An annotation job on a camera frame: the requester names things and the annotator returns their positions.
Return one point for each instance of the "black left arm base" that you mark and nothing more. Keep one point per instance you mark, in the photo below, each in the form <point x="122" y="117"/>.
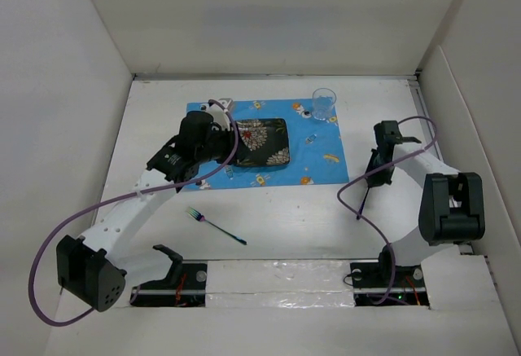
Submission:
<point x="167" y="280"/>

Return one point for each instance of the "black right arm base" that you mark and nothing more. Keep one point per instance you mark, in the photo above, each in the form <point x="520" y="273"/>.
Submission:
<point x="372" y="284"/>

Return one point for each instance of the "clear plastic cup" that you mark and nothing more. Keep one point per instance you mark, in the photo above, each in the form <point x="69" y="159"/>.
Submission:
<point x="323" y="101"/>

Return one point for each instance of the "iridescent metal fork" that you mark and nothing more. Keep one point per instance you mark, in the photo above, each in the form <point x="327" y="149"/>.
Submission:
<point x="199" y="217"/>

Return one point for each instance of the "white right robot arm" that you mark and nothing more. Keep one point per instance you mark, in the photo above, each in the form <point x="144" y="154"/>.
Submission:
<point x="452" y="204"/>

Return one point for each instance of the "purple metal spoon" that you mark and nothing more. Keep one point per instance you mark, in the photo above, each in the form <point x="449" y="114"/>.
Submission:
<point x="363" y="204"/>

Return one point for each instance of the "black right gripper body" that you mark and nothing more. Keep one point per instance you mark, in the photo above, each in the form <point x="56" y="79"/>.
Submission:
<point x="385" y="176"/>

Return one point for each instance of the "blue space print cloth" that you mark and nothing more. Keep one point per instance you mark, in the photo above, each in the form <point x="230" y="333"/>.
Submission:
<point x="314" y="153"/>

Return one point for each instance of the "black floral square plate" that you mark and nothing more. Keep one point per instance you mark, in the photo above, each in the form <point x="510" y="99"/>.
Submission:
<point x="262" y="143"/>

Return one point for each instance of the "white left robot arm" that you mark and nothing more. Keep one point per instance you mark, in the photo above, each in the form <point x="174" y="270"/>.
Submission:
<point x="96" y="266"/>

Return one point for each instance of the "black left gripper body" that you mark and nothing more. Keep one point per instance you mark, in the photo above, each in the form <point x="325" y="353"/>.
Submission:
<point x="221" y="147"/>

